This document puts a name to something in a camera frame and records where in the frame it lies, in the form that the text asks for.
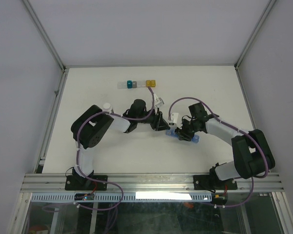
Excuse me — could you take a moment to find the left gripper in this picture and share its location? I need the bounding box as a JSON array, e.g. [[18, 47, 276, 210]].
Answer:
[[137, 107, 170, 131]]

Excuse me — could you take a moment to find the blue weekly pill organizer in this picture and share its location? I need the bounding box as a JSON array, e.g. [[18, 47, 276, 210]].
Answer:
[[166, 129, 200, 143]]

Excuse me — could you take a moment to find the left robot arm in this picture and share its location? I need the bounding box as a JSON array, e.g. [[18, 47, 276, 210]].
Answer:
[[71, 99, 170, 190]]

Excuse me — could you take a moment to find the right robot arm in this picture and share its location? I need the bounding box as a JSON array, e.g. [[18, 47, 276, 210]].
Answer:
[[174, 102, 275, 193]]

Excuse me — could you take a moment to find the white cap pill bottle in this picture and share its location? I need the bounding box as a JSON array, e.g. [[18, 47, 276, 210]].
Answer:
[[103, 103, 113, 112]]

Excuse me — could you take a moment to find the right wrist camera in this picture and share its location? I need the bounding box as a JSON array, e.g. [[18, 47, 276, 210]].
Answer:
[[168, 112, 181, 129]]

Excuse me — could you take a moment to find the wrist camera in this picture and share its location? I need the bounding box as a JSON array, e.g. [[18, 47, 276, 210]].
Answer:
[[168, 112, 181, 129], [153, 94, 164, 108]]

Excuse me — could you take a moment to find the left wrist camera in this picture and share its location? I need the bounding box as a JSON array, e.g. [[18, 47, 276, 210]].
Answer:
[[153, 94, 164, 108]]

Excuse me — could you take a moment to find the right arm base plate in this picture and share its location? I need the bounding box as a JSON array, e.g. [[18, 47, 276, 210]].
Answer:
[[193, 175, 238, 192]]

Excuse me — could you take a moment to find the grey slotted cable duct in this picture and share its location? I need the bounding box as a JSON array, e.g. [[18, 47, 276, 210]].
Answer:
[[31, 192, 212, 203]]

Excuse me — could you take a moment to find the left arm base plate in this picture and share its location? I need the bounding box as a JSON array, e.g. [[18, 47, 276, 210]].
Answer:
[[64, 174, 108, 191]]

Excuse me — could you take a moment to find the aluminium front rail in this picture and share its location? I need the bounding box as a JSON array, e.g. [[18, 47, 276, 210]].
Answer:
[[21, 173, 284, 193]]

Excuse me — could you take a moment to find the left aluminium frame post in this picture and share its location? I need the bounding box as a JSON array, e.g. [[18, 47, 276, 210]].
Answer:
[[21, 0, 69, 74]]

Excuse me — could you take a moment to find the aluminium frame post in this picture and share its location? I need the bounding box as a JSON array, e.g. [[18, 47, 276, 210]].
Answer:
[[21, 0, 69, 74], [234, 0, 278, 70]]

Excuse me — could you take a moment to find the right aluminium frame post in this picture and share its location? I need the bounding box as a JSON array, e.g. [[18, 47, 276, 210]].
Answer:
[[234, 0, 278, 70]]

